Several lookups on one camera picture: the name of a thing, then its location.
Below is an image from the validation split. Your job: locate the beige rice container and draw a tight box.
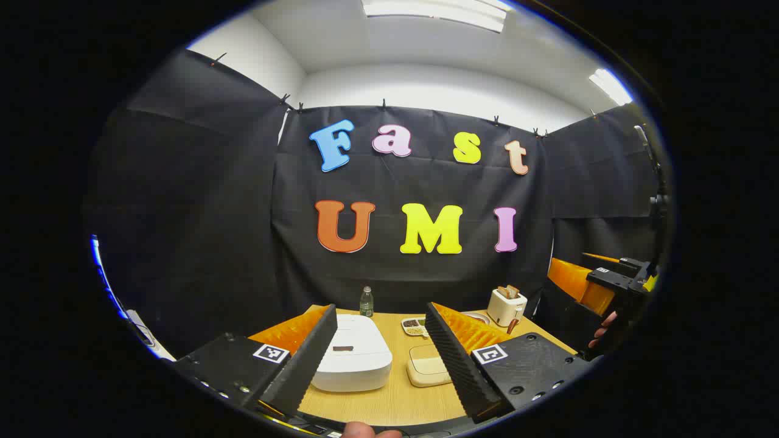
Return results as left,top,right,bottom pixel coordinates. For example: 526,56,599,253
406,344,452,388

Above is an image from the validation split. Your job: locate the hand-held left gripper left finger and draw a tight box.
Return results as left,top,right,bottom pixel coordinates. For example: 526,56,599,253
173,304,338,420

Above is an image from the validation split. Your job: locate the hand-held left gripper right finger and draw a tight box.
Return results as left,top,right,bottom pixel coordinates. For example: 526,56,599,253
424,302,591,425

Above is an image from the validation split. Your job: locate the white toaster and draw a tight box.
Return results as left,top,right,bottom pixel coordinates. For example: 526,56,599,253
487,288,528,328

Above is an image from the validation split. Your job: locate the long ceiling light panel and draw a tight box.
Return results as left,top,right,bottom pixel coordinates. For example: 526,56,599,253
362,0,507,33

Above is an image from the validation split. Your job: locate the white side desk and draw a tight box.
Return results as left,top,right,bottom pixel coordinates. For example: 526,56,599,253
125,309,177,363

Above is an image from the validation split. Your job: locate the white rice cooker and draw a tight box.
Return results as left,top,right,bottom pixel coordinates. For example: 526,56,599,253
310,314,393,393

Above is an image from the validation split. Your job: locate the small ceiling light panel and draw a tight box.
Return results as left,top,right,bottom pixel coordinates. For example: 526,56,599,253
589,68,634,107

